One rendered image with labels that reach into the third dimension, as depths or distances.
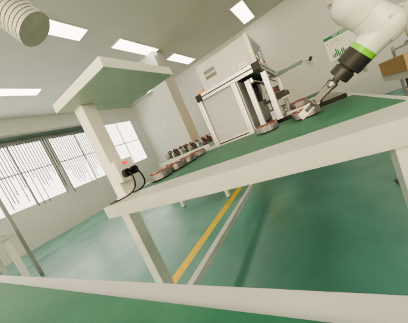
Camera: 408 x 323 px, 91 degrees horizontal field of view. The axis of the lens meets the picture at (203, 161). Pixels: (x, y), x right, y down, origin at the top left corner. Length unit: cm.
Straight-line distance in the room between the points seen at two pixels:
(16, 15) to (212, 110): 98
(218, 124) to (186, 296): 122
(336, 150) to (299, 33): 651
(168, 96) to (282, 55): 351
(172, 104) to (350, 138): 507
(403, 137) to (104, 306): 49
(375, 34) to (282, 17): 619
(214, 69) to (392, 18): 91
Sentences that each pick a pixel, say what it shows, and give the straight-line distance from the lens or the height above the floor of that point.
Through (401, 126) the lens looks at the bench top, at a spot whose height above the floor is 73.
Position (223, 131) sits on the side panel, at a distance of 134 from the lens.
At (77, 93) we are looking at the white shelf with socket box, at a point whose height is 117.
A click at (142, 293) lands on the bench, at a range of 22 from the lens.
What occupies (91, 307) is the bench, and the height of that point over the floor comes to 75.
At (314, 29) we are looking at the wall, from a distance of 692.
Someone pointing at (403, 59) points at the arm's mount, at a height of 80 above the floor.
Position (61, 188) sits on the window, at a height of 112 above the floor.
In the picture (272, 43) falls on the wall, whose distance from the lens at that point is 697.
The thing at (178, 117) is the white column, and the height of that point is 156.
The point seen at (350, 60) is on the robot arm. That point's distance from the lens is 94.
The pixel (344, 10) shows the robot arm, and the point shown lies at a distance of 93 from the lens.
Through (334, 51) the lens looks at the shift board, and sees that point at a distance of 683.
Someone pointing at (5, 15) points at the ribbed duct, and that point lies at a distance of 123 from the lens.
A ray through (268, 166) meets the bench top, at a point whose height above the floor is 73.
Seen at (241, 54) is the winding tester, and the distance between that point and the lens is 143.
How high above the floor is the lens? 85
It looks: 7 degrees down
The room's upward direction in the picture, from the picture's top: 24 degrees counter-clockwise
